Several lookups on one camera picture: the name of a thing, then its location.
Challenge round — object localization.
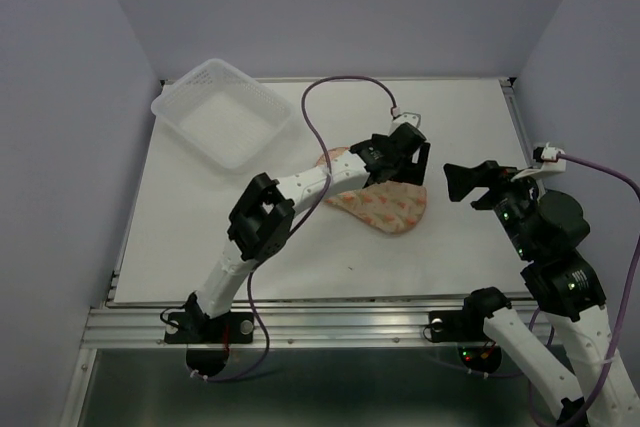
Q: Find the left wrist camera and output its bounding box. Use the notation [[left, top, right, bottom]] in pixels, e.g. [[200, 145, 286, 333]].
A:
[[391, 107, 421, 128]]

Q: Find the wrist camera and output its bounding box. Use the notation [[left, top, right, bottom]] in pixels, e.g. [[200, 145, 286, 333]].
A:
[[511, 142, 567, 183], [391, 107, 421, 128]]

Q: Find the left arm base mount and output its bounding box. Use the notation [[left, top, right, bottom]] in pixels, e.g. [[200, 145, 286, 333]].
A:
[[160, 304, 255, 345]]

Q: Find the aluminium frame rail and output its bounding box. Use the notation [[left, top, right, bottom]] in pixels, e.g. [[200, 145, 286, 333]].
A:
[[82, 302, 609, 348]]

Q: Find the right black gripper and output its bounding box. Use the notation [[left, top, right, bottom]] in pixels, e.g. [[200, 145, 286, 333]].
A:
[[442, 158, 543, 258]]

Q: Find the floral mesh laundry bag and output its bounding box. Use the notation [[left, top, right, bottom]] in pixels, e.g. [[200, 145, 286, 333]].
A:
[[313, 145, 429, 238]]

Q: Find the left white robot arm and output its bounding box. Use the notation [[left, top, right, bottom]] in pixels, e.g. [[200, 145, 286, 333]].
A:
[[183, 114, 430, 341]]

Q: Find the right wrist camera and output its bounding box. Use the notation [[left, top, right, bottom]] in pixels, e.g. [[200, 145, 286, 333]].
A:
[[511, 142, 567, 183]]

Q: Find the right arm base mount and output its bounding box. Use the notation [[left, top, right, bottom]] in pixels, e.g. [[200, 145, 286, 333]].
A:
[[422, 310, 488, 343]]

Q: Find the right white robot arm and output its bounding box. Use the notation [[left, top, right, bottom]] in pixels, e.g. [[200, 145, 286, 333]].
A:
[[423, 147, 639, 426]]

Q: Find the white plastic basket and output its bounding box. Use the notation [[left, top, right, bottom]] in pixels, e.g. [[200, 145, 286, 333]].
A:
[[151, 59, 293, 171]]

